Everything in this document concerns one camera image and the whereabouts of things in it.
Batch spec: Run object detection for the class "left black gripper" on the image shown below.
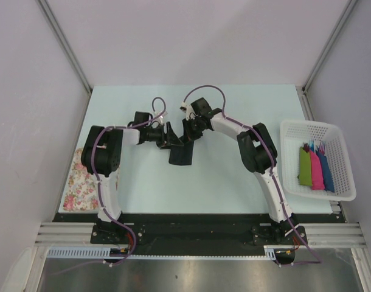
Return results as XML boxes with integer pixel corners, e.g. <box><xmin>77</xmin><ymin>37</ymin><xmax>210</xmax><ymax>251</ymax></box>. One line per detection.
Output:
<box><xmin>144</xmin><ymin>122</ymin><xmax>183</xmax><ymax>150</ymax></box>

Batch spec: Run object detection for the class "black paper napkin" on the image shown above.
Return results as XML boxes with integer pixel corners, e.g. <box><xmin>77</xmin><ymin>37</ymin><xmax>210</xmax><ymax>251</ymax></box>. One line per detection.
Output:
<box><xmin>168</xmin><ymin>136</ymin><xmax>194</xmax><ymax>166</ymax></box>

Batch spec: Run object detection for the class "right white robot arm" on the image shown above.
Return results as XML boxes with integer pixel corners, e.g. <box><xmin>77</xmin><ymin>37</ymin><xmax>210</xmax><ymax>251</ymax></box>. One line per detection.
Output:
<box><xmin>170</xmin><ymin>98</ymin><xmax>300</xmax><ymax>244</ymax></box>

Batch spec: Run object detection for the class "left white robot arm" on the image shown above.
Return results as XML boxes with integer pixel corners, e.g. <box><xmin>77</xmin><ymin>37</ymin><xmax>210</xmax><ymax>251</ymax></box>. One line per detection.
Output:
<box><xmin>81</xmin><ymin>111</ymin><xmax>185</xmax><ymax>243</ymax></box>

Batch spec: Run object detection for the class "green napkin roll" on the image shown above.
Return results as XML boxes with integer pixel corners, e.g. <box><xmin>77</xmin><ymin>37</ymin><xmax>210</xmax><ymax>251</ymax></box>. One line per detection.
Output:
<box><xmin>298</xmin><ymin>148</ymin><xmax>313</xmax><ymax>187</ymax></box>

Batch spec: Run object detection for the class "pink napkin roll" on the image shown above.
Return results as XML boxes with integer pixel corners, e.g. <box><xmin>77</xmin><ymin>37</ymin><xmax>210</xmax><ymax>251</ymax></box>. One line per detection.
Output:
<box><xmin>304</xmin><ymin>144</ymin><xmax>325</xmax><ymax>190</ymax></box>

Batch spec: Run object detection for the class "blue napkin roll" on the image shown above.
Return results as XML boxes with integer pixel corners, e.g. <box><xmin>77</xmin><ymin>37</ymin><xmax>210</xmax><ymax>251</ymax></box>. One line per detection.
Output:
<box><xmin>316</xmin><ymin>141</ymin><xmax>335</xmax><ymax>193</ymax></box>

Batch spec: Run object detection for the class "white plastic basket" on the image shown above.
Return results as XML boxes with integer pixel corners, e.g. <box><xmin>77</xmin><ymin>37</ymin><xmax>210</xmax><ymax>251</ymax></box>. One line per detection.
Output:
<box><xmin>280</xmin><ymin>120</ymin><xmax>356</xmax><ymax>201</ymax></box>

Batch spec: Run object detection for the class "floral cloth mat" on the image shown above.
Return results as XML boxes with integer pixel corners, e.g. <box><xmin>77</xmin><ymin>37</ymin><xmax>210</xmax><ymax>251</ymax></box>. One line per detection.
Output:
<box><xmin>63</xmin><ymin>148</ymin><xmax>122</xmax><ymax>212</ymax></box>

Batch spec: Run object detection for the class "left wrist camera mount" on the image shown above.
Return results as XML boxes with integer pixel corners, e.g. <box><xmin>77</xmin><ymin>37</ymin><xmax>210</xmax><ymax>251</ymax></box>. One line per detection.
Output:
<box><xmin>154</xmin><ymin>110</ymin><xmax>167</xmax><ymax>125</ymax></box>

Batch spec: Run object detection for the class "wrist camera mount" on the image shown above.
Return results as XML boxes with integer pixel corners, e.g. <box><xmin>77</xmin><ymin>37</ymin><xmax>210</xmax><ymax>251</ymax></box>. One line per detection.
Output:
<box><xmin>180</xmin><ymin>102</ymin><xmax>196</xmax><ymax>120</ymax></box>
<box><xmin>154</xmin><ymin>110</ymin><xmax>167</xmax><ymax>125</ymax></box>

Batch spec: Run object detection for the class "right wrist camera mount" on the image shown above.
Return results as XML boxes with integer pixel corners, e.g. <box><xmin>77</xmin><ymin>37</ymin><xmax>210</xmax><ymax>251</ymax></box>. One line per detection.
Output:
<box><xmin>180</xmin><ymin>102</ymin><xmax>196</xmax><ymax>120</ymax></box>

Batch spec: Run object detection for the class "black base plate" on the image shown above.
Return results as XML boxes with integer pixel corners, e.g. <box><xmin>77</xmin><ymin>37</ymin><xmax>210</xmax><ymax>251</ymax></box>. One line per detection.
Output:
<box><xmin>53</xmin><ymin>214</ymin><xmax>343</xmax><ymax>257</ymax></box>

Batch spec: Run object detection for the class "white cable duct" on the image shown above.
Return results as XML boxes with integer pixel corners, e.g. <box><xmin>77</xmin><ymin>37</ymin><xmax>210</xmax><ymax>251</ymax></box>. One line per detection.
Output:
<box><xmin>47</xmin><ymin>246</ymin><xmax>276</xmax><ymax>260</ymax></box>

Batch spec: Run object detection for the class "aluminium rail frame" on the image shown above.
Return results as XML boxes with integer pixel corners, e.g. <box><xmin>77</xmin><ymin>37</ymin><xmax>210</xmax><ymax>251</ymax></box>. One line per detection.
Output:
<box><xmin>35</xmin><ymin>223</ymin><xmax>367</xmax><ymax>248</ymax></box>

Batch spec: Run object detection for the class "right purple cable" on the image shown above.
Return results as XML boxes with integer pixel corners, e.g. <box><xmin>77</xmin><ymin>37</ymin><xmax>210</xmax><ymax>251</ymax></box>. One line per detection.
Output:
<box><xmin>182</xmin><ymin>85</ymin><xmax>322</xmax><ymax>265</ymax></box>

